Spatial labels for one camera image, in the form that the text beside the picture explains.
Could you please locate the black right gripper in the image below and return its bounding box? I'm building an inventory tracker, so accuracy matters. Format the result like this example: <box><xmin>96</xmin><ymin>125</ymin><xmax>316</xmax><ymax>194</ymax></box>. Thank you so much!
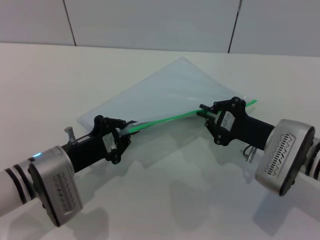
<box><xmin>196</xmin><ymin>96</ymin><xmax>275</xmax><ymax>151</ymax></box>

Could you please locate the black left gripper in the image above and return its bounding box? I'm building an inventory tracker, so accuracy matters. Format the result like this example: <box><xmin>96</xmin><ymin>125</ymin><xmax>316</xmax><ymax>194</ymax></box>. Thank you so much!
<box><xmin>61</xmin><ymin>114</ymin><xmax>138</xmax><ymax>174</ymax></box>

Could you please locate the clear green-zip document bag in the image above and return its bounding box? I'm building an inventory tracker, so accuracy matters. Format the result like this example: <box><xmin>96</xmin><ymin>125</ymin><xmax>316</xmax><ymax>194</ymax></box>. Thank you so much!
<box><xmin>76</xmin><ymin>56</ymin><xmax>259</xmax><ymax>135</ymax></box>

